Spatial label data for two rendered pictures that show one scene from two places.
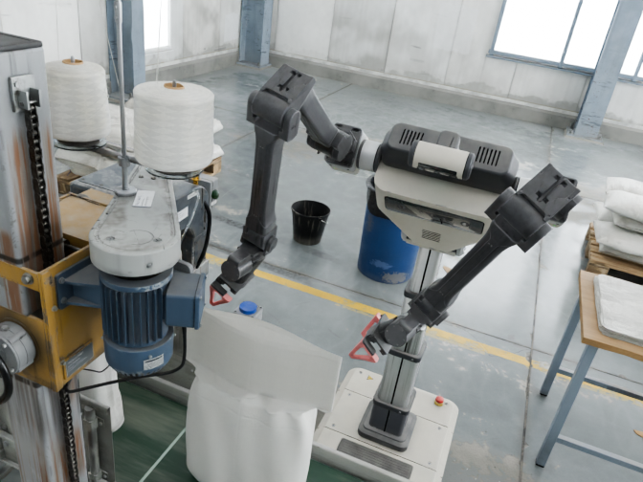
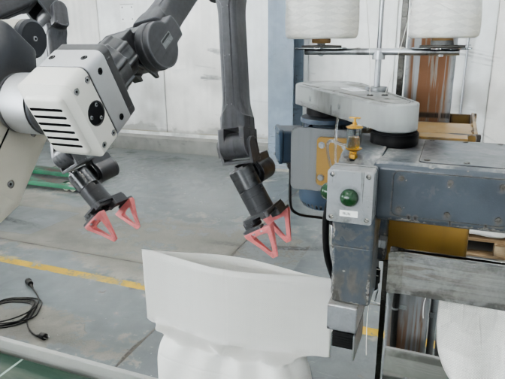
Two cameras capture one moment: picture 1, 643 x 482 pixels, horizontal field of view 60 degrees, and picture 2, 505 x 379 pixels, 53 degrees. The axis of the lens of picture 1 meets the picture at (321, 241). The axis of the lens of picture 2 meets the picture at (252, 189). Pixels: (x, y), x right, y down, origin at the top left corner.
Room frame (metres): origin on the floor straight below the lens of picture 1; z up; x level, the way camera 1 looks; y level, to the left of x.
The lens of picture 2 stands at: (2.34, 0.26, 1.54)
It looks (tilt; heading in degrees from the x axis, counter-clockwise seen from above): 17 degrees down; 184
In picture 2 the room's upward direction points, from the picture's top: 1 degrees counter-clockwise
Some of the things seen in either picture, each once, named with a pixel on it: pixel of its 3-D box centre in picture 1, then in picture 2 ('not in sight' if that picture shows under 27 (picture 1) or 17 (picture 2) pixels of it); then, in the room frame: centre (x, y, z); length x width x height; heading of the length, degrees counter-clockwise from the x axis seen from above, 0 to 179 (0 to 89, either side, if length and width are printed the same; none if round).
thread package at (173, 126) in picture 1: (174, 125); (322, 3); (1.13, 0.34, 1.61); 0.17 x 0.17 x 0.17
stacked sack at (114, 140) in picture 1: (144, 131); not in sight; (4.06, 1.46, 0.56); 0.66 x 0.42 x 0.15; 162
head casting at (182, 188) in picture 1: (142, 219); (424, 213); (1.43, 0.53, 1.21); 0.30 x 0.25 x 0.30; 72
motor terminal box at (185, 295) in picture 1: (186, 303); (289, 147); (1.00, 0.28, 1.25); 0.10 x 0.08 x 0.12; 7
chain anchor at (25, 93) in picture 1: (28, 94); not in sight; (0.98, 0.56, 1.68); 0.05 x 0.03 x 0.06; 162
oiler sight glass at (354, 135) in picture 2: not in sight; (354, 137); (1.47, 0.38, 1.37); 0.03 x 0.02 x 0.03; 72
